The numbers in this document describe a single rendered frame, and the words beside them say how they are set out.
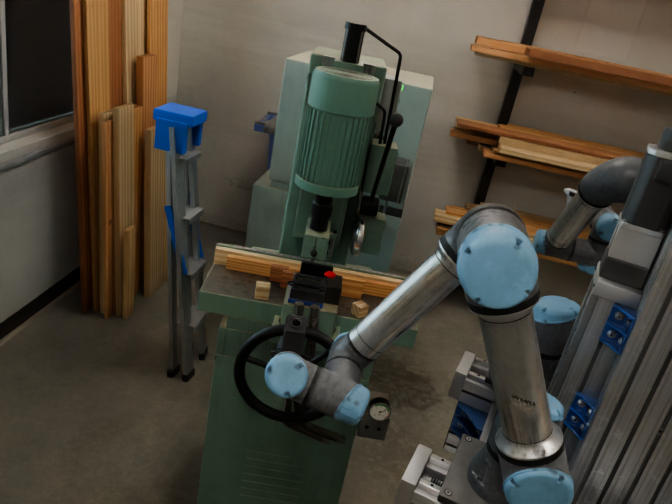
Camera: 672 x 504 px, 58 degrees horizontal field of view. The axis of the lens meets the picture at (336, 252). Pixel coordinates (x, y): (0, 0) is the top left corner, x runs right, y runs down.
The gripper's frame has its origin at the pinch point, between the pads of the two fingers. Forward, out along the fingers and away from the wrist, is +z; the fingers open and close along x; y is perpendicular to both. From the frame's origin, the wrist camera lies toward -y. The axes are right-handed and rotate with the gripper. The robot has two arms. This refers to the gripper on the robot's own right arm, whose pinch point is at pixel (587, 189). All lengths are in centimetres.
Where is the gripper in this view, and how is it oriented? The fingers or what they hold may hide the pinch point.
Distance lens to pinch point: 222.4
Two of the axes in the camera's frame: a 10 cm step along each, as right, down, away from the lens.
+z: 1.7, -3.7, 9.1
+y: -0.5, 9.2, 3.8
